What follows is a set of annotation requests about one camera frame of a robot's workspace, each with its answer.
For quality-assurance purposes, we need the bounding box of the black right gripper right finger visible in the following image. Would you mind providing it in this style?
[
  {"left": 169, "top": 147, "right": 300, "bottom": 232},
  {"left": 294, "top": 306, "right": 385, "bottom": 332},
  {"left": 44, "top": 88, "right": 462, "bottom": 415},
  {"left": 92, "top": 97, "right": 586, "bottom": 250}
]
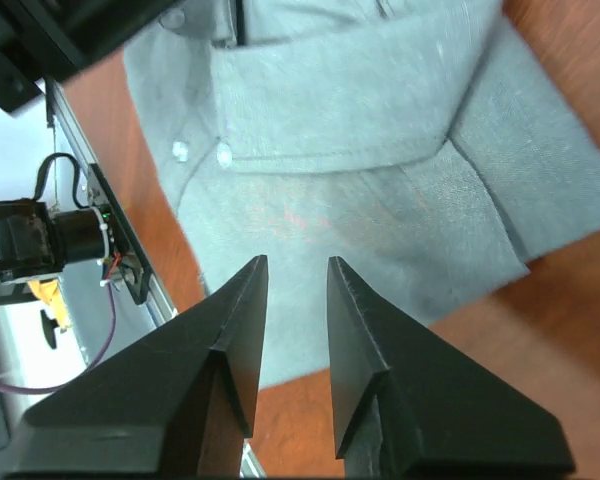
[{"left": 327, "top": 257, "right": 575, "bottom": 478}]

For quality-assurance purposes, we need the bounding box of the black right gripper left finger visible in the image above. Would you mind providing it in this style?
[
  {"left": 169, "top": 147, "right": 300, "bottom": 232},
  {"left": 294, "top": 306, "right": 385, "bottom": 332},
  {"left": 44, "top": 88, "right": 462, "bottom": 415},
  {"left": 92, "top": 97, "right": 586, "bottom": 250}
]
[{"left": 5, "top": 256, "right": 268, "bottom": 478}]

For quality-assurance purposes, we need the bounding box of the grey long sleeve shirt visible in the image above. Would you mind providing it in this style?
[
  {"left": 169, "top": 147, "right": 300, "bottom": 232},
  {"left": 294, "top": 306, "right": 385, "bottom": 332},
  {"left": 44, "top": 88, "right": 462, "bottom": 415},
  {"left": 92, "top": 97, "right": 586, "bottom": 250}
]
[{"left": 124, "top": 1, "right": 600, "bottom": 387}]

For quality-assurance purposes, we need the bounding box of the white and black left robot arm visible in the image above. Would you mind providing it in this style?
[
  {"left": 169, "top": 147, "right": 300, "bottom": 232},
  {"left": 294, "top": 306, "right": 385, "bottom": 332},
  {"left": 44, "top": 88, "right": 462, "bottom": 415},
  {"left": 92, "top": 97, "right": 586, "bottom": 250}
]
[{"left": 0, "top": 0, "right": 173, "bottom": 304}]

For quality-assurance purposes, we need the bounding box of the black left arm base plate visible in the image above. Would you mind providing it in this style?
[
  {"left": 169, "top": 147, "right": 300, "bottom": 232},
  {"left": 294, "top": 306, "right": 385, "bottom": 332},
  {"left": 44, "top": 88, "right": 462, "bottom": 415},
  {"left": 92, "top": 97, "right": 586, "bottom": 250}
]
[{"left": 87, "top": 163, "right": 153, "bottom": 305}]

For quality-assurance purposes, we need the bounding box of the aluminium front frame rail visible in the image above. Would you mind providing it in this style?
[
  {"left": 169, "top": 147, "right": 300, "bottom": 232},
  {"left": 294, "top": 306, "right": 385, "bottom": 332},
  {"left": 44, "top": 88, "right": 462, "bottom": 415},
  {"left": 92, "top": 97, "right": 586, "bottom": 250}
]
[{"left": 44, "top": 79, "right": 269, "bottom": 479}]

